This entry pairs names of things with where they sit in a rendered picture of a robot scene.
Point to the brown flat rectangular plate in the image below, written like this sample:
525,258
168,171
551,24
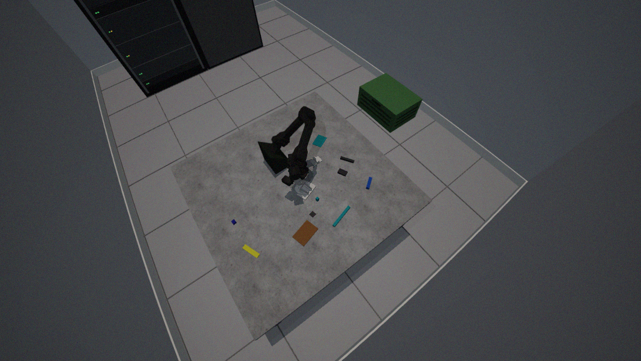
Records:
305,232

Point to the yellow flat bar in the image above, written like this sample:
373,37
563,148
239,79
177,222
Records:
251,251

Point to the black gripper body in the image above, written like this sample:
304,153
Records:
286,180

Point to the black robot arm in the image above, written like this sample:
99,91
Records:
305,116

